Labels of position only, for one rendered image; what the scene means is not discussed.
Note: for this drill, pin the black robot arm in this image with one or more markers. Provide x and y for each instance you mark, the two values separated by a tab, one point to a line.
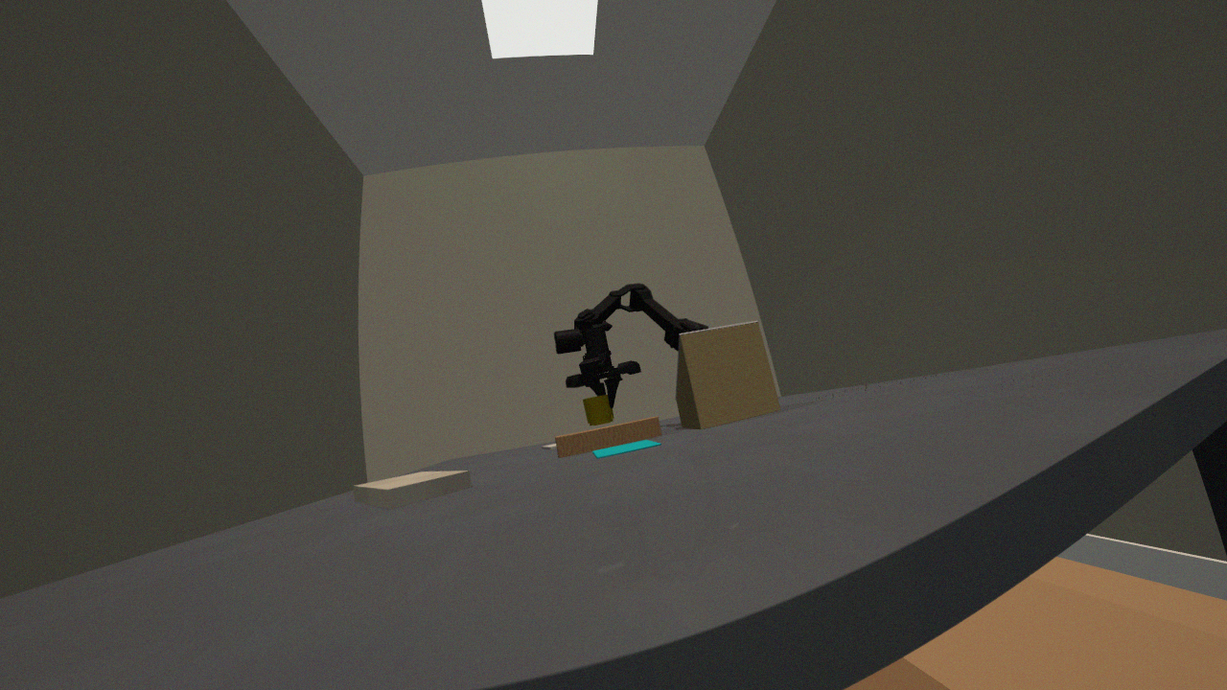
590	326

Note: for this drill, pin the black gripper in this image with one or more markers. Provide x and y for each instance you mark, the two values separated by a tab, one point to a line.
612	375

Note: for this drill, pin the brown wooden curved bar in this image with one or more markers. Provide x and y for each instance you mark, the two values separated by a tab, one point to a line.
606	437

